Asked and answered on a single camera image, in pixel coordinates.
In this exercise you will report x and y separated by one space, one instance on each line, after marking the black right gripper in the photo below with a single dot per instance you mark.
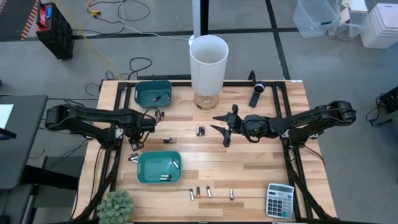
236 124

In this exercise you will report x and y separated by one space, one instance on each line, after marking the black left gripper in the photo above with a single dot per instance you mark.
147 126

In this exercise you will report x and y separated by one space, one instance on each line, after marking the teal plastic bin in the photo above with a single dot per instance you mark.
152 166
146 93

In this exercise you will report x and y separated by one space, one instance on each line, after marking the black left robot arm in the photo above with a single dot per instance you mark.
102 113

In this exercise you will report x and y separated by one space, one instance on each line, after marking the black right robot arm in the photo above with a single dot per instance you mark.
311 116

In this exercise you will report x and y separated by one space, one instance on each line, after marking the black webcam on stand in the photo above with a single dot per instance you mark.
258 88

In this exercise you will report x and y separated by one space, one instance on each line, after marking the white shade wooden base lamp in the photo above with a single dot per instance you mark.
208 71

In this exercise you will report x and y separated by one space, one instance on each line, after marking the green artificial plant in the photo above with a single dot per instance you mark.
115 207

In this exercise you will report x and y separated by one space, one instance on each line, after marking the grey desk calculator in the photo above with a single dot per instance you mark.
280 202

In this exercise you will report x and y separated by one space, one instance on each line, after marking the white black floor stand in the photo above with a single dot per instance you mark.
196 18

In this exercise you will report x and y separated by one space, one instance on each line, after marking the black red tool case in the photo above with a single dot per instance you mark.
57 34

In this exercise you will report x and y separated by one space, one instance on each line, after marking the clear plastic storage bin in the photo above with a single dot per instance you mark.
351 28
314 18

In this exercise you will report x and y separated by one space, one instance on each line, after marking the dark blue device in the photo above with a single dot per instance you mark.
6 134

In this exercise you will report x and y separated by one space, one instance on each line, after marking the white paper sheet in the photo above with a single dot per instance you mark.
5 116

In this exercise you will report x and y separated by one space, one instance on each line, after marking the black mat striped edge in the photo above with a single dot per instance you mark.
15 18

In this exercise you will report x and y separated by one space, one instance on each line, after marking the white plastic storage box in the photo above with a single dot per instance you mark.
381 28

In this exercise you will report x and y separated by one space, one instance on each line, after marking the black desk base plate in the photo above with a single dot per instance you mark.
59 174

